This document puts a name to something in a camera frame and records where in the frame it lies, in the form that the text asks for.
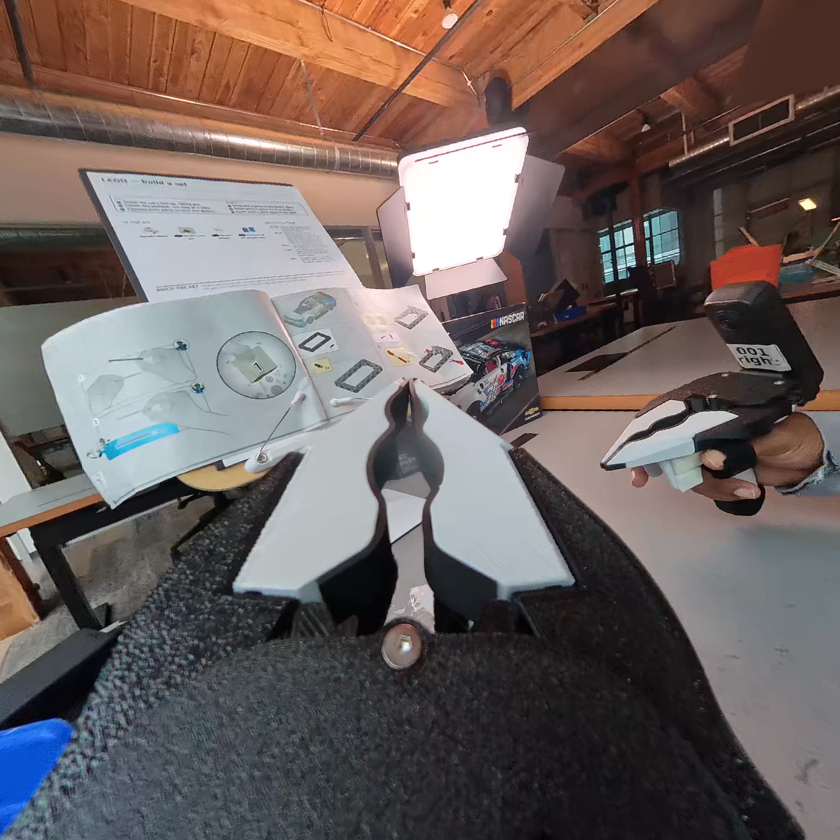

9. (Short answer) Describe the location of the silver ventilation duct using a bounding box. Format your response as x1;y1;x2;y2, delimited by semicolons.
0;84;403;179

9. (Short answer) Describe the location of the open instruction booklet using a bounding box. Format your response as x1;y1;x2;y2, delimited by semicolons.
41;284;475;510

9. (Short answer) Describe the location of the person's right hand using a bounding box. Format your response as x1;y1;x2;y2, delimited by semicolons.
630;412;826;503

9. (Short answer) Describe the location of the white desk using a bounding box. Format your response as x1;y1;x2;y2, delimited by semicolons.
0;407;840;840

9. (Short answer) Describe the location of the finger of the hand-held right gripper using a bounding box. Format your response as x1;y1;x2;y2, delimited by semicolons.
600;420;710;493
617;392;746;454

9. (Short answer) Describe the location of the orange box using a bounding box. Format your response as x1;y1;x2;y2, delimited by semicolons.
710;243;784;311

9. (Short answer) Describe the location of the black toy car box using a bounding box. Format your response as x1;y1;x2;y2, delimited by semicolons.
441;302;543;438

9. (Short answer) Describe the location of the white book stand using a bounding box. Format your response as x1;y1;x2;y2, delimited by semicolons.
174;387;371;494

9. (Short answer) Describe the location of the LED studio light panel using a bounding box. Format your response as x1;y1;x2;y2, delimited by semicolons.
376;126;567;301

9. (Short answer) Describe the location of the printed instruction sheet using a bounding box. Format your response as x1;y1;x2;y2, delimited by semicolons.
79;168;363;305

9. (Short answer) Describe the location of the blue plastic object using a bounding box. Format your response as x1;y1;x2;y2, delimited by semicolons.
0;718;75;833

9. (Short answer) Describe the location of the metal duct with vent grille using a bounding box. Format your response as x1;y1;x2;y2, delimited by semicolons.
668;84;840;168

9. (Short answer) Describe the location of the white table with wooden edge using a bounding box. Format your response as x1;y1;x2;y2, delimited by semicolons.
535;297;840;412

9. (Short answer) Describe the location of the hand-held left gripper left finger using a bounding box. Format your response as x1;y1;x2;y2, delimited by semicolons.
233;381;412;632

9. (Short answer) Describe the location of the paned window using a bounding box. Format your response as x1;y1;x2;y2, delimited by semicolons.
596;208;681;284

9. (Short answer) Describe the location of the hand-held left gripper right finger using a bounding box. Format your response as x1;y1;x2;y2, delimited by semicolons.
411;381;576;626

